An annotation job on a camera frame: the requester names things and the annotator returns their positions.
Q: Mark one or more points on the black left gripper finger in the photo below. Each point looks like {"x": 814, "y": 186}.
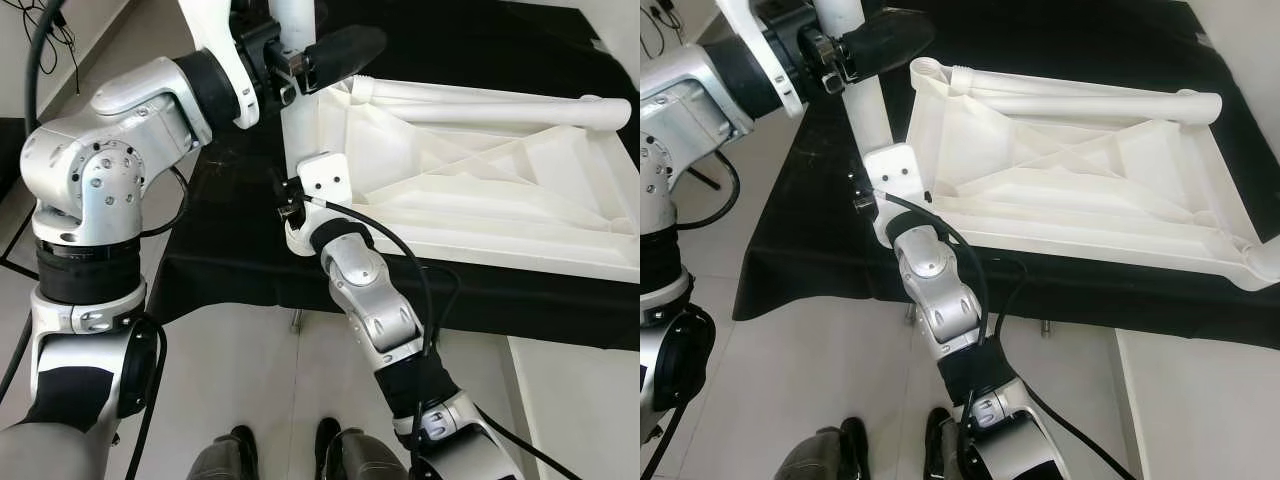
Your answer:
{"x": 890, "y": 38}
{"x": 345, "y": 52}

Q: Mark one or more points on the white plastic table leg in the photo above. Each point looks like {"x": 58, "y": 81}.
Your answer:
{"x": 1268, "y": 258}
{"x": 305, "y": 125}
{"x": 500, "y": 105}
{"x": 1100, "y": 98}
{"x": 868, "y": 115}

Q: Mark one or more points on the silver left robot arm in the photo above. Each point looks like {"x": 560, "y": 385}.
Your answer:
{"x": 100, "y": 170}
{"x": 680, "y": 110}

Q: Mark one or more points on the black tablecloth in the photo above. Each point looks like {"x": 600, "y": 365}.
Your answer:
{"x": 800, "y": 260}
{"x": 220, "y": 270}

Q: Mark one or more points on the black tripod stand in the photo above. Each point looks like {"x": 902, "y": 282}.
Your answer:
{"x": 705, "y": 180}
{"x": 15, "y": 250}

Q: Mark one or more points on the white plastic table top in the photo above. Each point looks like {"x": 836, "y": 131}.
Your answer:
{"x": 1100, "y": 190}
{"x": 520, "y": 190}

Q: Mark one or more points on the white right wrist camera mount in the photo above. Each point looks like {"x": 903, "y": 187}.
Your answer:
{"x": 328, "y": 175}
{"x": 895, "y": 170}

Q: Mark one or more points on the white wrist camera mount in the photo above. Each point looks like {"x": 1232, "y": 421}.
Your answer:
{"x": 328, "y": 175}
{"x": 770, "y": 50}
{"x": 225, "y": 60}
{"x": 895, "y": 170}

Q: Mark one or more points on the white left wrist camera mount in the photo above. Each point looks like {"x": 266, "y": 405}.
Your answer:
{"x": 225, "y": 60}
{"x": 770, "y": 50}

